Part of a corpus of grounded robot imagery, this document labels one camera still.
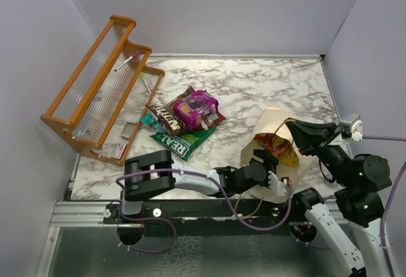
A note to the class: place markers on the brown snack packet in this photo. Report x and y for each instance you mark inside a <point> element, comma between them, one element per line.
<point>168,120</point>

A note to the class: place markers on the green chips bag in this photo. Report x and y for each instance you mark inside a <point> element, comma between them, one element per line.
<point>183,145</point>

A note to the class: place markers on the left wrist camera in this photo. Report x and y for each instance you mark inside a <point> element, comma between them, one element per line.
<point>278,188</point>

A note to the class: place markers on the grey metal box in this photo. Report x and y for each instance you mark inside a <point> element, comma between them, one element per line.
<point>128,130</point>

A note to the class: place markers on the green capped marker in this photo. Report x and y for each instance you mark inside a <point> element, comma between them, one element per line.
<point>145,83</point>

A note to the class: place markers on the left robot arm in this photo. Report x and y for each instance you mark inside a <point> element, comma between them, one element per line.
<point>153,174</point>

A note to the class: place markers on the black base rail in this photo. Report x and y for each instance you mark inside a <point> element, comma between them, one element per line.
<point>200,217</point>

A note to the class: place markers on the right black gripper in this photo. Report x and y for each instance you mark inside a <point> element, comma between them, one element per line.
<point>307,134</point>

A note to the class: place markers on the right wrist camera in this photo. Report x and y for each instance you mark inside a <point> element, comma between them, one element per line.
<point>351,128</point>

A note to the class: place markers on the orange fruit candy bag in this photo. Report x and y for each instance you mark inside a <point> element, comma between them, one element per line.
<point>277,145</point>

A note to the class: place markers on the white paper bag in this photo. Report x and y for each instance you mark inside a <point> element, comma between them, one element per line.
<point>272,121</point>

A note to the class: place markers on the pink capped marker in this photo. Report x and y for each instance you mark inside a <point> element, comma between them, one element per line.
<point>127,60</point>

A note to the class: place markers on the purple candy bag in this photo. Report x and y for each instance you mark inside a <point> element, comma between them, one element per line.
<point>195,107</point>

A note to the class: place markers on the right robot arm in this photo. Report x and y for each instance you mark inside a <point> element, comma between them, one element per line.
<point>361,178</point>

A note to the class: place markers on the teal snack packet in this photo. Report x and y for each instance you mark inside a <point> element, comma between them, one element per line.
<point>152,121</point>

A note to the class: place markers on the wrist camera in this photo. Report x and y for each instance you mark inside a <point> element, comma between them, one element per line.
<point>278,188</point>
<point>351,128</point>

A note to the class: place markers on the yellow snack packet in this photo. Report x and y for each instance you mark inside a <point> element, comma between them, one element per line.
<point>290,158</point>

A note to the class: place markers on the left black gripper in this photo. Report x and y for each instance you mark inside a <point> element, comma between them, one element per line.
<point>268,162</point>

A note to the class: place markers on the orange wooden rack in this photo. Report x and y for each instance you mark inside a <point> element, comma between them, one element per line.
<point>94,105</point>

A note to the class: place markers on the red chips bag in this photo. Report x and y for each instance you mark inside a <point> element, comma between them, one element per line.
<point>211,120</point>

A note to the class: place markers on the red white small box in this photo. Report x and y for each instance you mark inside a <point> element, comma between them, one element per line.
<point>119,150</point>

